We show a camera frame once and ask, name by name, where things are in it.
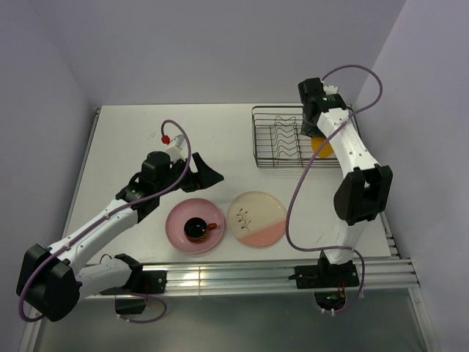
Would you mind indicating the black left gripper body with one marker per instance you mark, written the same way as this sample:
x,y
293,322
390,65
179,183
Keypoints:
x,y
187,183

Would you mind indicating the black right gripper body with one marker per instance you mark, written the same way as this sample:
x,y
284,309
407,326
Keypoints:
x,y
308,128

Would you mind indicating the orange and black teacup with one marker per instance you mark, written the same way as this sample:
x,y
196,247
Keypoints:
x,y
196,230

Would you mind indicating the yellow bowl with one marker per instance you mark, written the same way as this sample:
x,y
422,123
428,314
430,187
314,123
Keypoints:
x,y
320,147

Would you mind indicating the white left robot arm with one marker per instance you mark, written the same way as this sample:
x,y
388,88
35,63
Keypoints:
x,y
55,278

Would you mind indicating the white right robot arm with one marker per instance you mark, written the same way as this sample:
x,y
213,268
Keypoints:
x,y
363,192

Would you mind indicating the cream and pink floral plate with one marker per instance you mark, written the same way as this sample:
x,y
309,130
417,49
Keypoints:
x,y
256,219

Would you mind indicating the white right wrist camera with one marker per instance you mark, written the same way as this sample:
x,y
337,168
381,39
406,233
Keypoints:
x,y
330,89

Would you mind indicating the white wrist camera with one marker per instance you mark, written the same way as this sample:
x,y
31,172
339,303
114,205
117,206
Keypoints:
x,y
174,147
330,89

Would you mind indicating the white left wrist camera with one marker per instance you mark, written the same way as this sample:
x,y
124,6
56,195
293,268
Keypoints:
x,y
174,147

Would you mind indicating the black wire dish rack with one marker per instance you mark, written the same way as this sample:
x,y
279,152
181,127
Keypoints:
x,y
277,141

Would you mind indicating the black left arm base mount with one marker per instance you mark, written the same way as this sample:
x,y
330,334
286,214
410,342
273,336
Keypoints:
x,y
144,295

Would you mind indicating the aluminium table rail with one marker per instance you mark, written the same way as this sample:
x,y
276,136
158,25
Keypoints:
x,y
224,279

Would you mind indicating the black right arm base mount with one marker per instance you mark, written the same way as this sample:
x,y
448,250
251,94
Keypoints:
x,y
325,275

